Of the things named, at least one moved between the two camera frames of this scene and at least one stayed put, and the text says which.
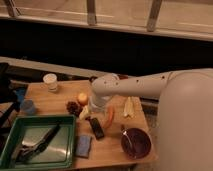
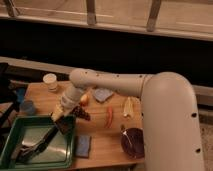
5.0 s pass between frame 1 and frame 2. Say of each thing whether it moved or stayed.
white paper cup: stayed
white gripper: moved
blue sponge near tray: stayed
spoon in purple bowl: stayed
